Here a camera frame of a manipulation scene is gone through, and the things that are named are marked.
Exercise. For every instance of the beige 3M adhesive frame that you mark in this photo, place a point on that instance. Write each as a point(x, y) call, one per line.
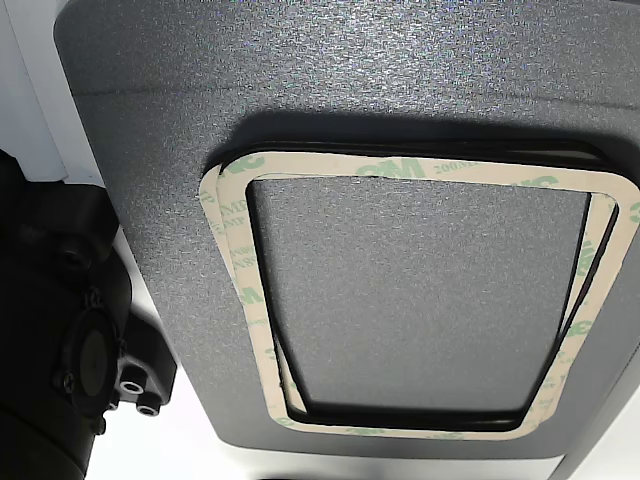
point(232, 225)
point(207, 200)

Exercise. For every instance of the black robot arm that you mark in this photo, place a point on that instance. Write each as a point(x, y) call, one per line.
point(50, 300)

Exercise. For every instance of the dark gray textured mat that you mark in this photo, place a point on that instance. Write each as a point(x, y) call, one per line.
point(200, 75)

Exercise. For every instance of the white partition panel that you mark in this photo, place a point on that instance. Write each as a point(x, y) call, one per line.
point(20, 100)

